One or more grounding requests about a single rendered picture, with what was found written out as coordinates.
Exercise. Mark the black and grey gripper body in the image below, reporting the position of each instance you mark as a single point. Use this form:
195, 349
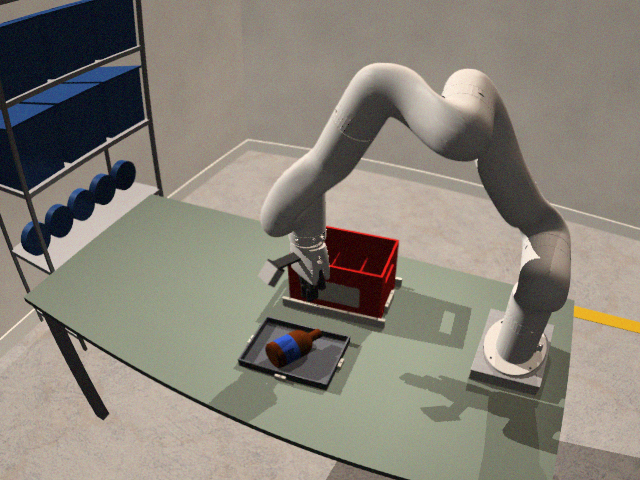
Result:
313, 259

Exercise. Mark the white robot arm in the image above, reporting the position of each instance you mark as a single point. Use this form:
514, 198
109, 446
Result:
459, 128

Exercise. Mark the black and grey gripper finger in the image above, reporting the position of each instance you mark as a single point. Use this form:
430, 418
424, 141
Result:
303, 286
310, 296

